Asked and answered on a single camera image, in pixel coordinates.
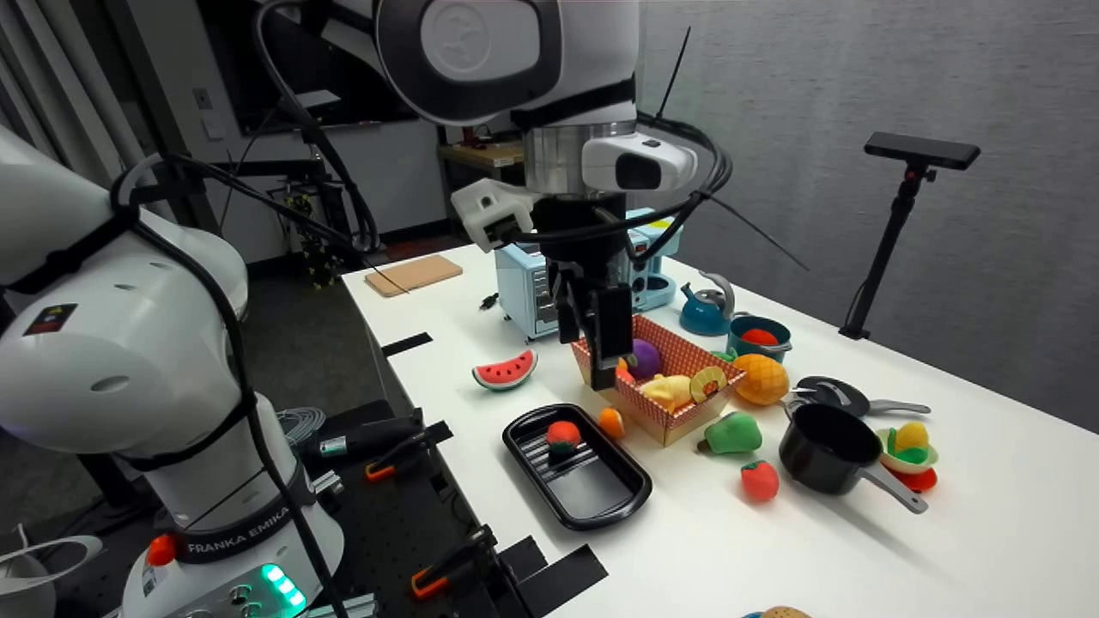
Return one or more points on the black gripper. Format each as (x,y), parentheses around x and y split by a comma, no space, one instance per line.
(579,236)

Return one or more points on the yellow toy banana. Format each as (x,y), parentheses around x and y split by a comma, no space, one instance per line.
(669,392)

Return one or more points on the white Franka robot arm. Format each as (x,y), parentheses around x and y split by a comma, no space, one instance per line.
(114,344)

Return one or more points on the small orange toy fruit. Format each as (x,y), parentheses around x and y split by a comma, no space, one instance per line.
(609,423)
(625,371)

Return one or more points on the purple toy eggplant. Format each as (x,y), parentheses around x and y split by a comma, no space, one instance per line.
(648,360)

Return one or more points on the light blue toaster oven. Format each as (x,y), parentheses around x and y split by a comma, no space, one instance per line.
(519,287)

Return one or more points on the toy watermelon slice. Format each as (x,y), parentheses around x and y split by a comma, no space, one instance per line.
(507,371)

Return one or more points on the blue toy kettle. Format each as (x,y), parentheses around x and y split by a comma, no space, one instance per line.
(705,310)

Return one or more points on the red toy tomato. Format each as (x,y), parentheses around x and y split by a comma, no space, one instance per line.
(565,433)

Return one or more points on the yellow toy pineapple slice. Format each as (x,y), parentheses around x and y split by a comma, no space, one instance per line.
(707,383)

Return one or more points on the red tray with toy food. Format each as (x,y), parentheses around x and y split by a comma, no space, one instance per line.
(675,425)

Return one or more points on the black grill tray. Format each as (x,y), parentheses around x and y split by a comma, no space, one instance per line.
(594,485)

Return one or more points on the red toy in pot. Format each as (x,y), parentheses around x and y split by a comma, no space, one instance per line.
(759,337)

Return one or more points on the teal toy pot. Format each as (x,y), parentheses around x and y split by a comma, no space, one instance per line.
(756,351)

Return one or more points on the large orange toy fruit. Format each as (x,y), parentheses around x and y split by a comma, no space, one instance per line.
(759,379)

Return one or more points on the brown wooden board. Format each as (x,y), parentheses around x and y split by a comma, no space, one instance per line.
(414,276)

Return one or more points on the small black tape strip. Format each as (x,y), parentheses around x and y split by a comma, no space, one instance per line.
(405,344)

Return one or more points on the wooden background desk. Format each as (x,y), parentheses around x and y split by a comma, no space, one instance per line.
(482,154)

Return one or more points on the red toy strawberry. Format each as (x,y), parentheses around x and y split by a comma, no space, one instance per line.
(759,480)

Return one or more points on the large black tape patch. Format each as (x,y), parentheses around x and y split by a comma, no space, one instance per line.
(560,577)

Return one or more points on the black saucepan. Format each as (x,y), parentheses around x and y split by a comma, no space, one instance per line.
(824,450)

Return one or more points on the yellow green red toy stack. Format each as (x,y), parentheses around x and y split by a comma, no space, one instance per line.
(912,447)

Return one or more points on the toy burger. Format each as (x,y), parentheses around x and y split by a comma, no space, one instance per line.
(776,612)

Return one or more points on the black stand pole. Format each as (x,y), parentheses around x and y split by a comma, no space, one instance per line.
(922,147)

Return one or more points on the white round object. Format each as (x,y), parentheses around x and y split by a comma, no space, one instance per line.
(54,550)

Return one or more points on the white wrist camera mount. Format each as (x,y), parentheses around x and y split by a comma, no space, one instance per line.
(492,210)

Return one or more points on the black wall monitor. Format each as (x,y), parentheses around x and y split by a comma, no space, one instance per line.
(233,46)

